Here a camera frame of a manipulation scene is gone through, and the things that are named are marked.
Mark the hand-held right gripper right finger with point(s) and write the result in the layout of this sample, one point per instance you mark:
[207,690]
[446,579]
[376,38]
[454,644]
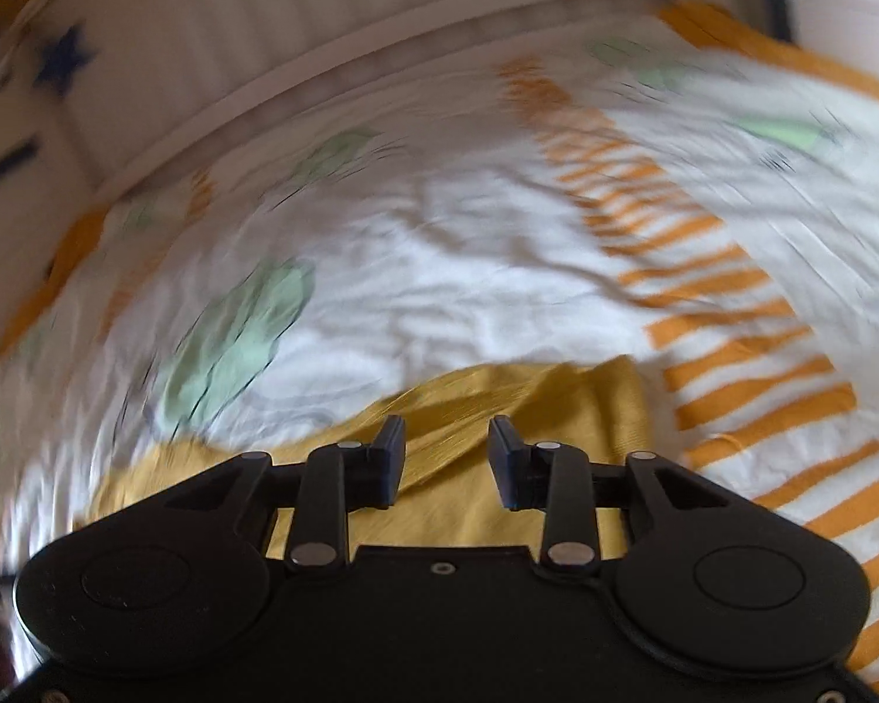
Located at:
[505,463]

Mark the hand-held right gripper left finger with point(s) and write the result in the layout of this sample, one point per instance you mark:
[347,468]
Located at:
[388,463]

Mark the mustard yellow knit sweater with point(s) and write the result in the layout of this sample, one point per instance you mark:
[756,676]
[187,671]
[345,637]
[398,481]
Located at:
[454,410]

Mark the white leaf and stripe duvet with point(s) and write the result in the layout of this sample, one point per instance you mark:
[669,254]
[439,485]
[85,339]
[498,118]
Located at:
[447,234]

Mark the blue star sticker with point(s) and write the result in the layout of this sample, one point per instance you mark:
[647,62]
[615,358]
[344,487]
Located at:
[66,58]

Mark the white wooden bed frame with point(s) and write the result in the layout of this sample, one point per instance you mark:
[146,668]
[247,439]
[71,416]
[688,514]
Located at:
[264,36]

